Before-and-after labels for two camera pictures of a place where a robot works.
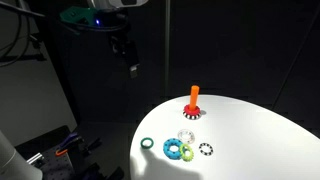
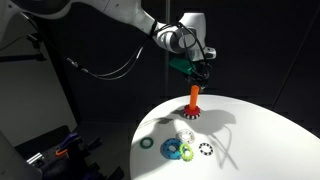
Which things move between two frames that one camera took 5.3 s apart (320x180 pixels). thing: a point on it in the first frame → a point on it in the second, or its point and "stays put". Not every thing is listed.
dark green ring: [147, 147] stays put
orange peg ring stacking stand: [192, 111] stays put
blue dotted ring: [173, 155] stays put
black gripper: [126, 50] → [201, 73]
